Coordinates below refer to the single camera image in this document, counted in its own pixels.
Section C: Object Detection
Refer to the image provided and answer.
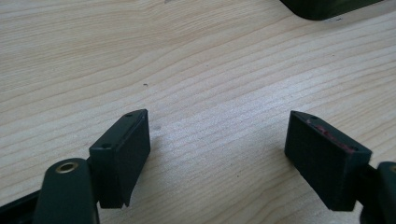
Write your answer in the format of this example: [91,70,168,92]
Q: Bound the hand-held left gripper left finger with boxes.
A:
[88,108,151,209]

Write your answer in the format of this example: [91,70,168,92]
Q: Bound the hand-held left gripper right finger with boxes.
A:
[284,110,374,212]

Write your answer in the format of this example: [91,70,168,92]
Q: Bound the dark green tray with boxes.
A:
[279,0,385,21]

